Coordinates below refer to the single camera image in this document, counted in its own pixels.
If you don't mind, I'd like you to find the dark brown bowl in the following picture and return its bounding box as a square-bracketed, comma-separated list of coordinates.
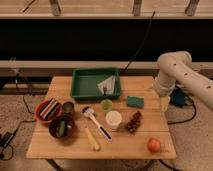
[49, 115, 75, 139]

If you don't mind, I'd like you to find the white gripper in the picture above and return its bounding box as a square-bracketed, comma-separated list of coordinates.
[153, 77, 174, 112]

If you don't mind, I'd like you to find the green cucumber piece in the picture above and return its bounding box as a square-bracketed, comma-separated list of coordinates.
[56, 121, 66, 137]

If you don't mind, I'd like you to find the black floor cable right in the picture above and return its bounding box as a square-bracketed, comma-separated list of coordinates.
[167, 87, 198, 126]

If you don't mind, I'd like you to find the wooden table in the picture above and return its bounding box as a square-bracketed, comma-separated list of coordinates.
[27, 76, 176, 159]

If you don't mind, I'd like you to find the orange fruit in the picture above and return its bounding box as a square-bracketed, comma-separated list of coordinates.
[147, 138, 161, 153]

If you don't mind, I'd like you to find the green sponge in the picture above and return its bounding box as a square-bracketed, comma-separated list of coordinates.
[126, 96, 144, 108]

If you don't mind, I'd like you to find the green plastic tray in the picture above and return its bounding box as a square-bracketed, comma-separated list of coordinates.
[70, 68, 121, 101]

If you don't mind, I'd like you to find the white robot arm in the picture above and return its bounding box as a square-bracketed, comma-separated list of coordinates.
[153, 51, 213, 111]

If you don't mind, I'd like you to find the small metal cup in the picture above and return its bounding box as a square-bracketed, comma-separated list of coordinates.
[62, 101, 75, 115]

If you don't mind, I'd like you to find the black cable on wall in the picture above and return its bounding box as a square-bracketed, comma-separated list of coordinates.
[119, 10, 157, 75]

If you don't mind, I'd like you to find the blue floor object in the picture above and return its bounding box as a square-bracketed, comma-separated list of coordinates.
[170, 91, 186, 107]

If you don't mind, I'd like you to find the orange bowl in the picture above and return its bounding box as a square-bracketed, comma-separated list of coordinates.
[34, 99, 61, 124]

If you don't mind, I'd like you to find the black floor cable left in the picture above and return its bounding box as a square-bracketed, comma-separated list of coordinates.
[0, 73, 41, 161]

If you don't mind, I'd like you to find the small green cup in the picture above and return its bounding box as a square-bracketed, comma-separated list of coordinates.
[101, 99, 113, 113]

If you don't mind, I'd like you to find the black floor cable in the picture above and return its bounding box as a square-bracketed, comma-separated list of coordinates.
[0, 73, 41, 161]
[167, 87, 198, 126]

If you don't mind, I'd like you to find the white cylindrical cup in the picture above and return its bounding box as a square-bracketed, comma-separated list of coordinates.
[105, 111, 122, 130]

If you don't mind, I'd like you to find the brown grape bunch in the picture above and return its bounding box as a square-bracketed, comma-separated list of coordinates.
[126, 111, 142, 134]

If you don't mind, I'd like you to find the striped block stack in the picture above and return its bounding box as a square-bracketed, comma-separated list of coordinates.
[40, 98, 60, 121]

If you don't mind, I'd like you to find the white folded paper napkin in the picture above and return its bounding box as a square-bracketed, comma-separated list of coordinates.
[98, 76, 115, 95]

